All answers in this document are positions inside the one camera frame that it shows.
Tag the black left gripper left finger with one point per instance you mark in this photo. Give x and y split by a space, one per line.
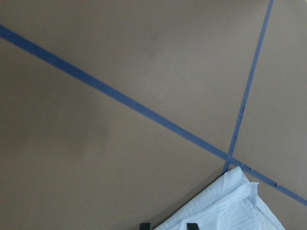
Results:
145 226

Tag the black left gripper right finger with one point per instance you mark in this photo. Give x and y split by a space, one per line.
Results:
192 226

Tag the light blue button-up shirt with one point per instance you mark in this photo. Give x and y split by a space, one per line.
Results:
230 203

